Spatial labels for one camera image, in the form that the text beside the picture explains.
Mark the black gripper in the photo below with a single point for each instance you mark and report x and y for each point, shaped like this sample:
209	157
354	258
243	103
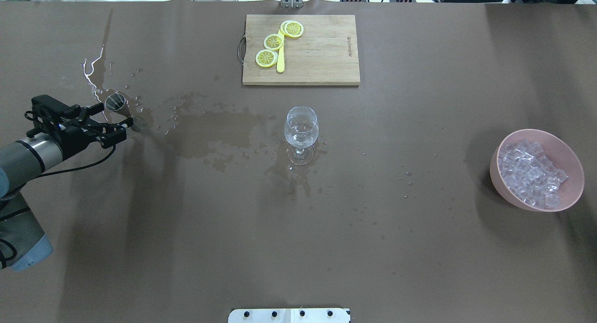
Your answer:
70	137

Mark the steel double jigger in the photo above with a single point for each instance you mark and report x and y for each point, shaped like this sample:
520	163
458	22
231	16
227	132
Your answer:
118	104

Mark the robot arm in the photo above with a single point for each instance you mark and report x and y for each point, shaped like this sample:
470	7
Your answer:
23	241

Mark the clear wine glass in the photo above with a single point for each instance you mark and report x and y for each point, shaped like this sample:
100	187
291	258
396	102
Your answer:
301	132

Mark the pile of clear ice cubes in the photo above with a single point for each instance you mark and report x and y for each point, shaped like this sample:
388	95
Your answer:
530	175

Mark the yellow plastic knife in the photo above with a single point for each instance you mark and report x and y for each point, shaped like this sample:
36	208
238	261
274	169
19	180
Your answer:
280	67

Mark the middle lemon slice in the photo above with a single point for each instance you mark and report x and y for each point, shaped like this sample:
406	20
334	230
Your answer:
274	42

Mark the lemon slice at board edge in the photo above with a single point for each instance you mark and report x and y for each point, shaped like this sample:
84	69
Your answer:
292	29

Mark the bamboo cutting board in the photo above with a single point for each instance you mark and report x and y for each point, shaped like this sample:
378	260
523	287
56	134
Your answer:
325	54

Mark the pink bowl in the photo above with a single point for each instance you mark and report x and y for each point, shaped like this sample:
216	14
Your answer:
559	153

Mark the lemon slice near handle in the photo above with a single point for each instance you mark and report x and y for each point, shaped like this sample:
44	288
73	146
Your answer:
266	58

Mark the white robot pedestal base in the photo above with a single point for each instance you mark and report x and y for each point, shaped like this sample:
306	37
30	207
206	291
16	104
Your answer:
291	315

